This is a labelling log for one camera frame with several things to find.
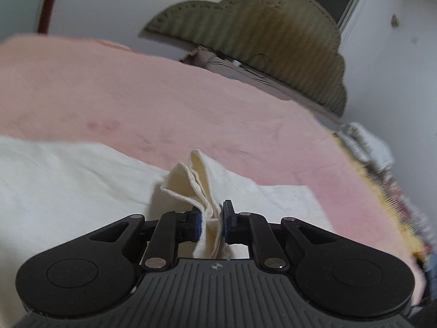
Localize floral patterned quilt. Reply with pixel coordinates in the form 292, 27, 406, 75
361, 165, 436, 263

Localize cream white pants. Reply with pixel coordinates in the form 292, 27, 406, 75
1, 137, 332, 327

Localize brown wooden wardrobe frame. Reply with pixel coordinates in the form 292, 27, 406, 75
37, 0, 55, 34

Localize white folded pillow stack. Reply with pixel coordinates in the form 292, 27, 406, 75
335, 122, 395, 174

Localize yellow blanket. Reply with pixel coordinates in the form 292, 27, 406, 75
332, 133, 430, 263

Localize olive green scalloped headboard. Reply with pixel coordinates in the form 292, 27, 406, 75
144, 0, 347, 116

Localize pink bed blanket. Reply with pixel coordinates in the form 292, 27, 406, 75
1, 35, 426, 304

